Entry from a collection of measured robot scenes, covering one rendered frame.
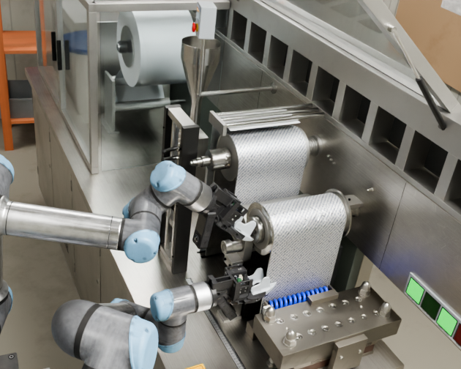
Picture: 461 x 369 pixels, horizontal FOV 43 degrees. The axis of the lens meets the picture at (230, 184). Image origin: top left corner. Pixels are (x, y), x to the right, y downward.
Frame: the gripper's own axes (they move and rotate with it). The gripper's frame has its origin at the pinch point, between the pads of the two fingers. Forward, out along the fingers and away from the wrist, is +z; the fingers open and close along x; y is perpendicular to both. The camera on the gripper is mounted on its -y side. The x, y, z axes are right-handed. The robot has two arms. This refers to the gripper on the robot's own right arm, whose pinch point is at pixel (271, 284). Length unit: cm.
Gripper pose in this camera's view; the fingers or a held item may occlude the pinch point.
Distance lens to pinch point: 169.1
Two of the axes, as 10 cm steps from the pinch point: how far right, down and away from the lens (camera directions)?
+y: 1.1, -8.5, -5.2
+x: -4.3, -5.1, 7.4
